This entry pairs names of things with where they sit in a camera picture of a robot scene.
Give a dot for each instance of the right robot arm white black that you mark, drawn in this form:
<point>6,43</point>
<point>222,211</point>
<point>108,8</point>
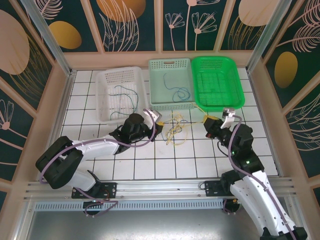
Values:
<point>262,197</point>

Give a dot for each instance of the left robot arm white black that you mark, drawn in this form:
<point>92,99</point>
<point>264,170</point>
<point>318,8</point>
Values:
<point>100,147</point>

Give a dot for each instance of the mint perforated plastic basket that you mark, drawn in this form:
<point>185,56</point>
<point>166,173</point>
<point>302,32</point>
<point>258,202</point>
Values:
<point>155,95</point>

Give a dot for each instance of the bright green plastic basket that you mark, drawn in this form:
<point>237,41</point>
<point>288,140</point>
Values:
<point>217,85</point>

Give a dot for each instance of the white perforated plastic basket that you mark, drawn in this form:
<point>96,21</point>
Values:
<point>105,82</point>

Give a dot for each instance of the grey metal plate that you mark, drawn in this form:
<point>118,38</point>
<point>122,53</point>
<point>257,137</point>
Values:
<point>160,226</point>

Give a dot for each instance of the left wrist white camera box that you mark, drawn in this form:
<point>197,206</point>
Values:
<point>156,115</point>

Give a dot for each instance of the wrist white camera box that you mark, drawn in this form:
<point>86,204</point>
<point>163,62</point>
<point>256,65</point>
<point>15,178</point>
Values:
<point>228,113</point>
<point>156,115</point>

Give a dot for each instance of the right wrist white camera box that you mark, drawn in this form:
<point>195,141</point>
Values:
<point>228,113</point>

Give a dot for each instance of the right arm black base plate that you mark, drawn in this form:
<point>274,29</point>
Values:
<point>212,190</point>

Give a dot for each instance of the aluminium mounting rail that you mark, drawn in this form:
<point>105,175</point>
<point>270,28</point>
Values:
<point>160,186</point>

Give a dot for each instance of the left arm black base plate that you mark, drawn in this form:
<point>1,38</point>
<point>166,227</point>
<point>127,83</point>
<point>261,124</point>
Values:
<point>110,190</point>

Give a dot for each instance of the wall panel curved leaf outlines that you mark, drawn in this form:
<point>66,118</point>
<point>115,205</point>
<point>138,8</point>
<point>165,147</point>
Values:
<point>307,155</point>

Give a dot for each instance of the wall panel pink flowers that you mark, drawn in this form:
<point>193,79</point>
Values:
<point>185,37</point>

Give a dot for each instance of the wall panel beige circle reeds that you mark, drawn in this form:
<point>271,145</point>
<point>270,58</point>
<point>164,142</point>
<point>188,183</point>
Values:
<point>237,32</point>

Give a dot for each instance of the wall panel yellow circle feathers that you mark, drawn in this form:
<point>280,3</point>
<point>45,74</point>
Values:
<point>305,75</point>

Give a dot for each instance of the wall panel orange circle leaves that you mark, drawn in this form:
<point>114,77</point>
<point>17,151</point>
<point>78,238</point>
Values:
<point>150,30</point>

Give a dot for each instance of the aluminium corner post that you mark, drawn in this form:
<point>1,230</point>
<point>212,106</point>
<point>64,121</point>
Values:
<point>47,35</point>
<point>265,35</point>

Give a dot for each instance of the wall panel yellow oval leaf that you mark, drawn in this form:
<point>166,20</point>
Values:
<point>85,30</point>

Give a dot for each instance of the wall panel single pink flower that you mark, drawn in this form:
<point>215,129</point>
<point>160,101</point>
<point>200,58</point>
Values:
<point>12,140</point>

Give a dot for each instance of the wall panel large beige circle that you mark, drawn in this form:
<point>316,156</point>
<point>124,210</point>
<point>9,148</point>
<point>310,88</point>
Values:
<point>15,50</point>

